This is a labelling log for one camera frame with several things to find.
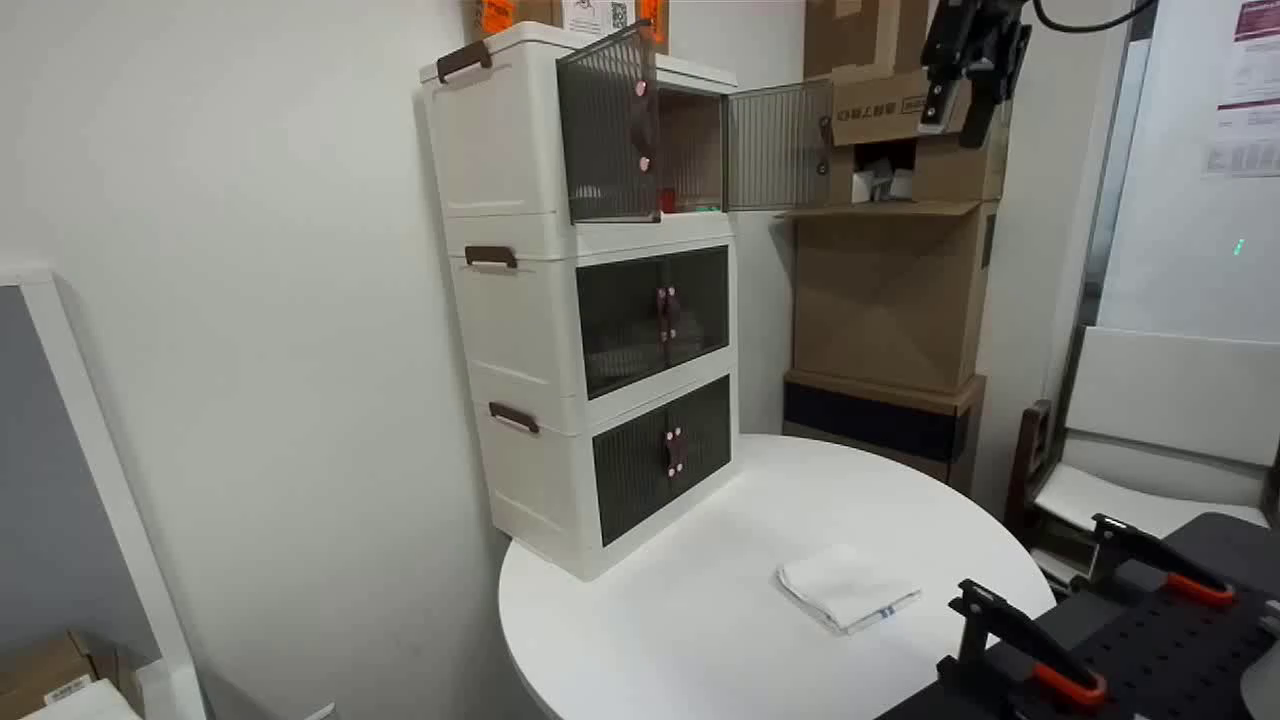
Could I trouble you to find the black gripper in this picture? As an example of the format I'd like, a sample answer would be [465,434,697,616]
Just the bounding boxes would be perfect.
[915,0,1039,151]

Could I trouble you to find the open cardboard box with flap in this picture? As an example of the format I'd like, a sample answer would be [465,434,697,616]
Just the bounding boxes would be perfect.
[783,59,1009,219]

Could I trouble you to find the tall narrow cardboard box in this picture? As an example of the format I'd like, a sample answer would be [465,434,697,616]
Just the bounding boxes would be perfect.
[801,0,939,78]

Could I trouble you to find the large brown cardboard box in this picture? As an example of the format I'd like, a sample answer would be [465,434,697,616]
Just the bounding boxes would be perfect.
[783,198,1001,405]

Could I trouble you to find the white flat panel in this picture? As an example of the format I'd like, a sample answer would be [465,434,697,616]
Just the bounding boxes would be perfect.
[1059,324,1280,471]

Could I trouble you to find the orange and white box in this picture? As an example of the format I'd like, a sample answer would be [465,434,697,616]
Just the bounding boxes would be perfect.
[473,0,672,57]

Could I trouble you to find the white folded cloth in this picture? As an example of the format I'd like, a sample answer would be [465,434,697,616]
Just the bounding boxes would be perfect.
[771,538,924,635]

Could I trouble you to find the black red clamp tools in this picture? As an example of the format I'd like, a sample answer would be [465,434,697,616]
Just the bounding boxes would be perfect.
[875,508,1280,720]

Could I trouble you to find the white framed grey board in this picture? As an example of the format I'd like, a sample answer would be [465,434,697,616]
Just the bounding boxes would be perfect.
[0,255,211,720]

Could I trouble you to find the small cardboard box with paper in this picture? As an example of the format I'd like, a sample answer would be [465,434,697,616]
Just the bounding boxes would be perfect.
[0,626,144,720]

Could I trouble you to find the black cable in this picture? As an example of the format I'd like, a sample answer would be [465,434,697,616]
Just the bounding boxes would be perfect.
[1028,0,1160,38]

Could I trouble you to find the paper wall poster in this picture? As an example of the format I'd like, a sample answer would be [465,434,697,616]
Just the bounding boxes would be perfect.
[1206,0,1280,181]

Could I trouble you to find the smoked cabinet door with handle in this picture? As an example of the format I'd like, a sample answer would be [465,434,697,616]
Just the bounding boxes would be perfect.
[551,20,669,225]

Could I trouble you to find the black clamp with orange handle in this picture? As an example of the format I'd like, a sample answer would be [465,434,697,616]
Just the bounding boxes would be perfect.
[943,577,1114,713]
[1085,513,1243,616]

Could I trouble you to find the brown cabinet side handle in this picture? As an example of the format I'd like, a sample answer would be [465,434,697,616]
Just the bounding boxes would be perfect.
[484,396,545,441]
[432,35,498,89]
[462,239,524,277]

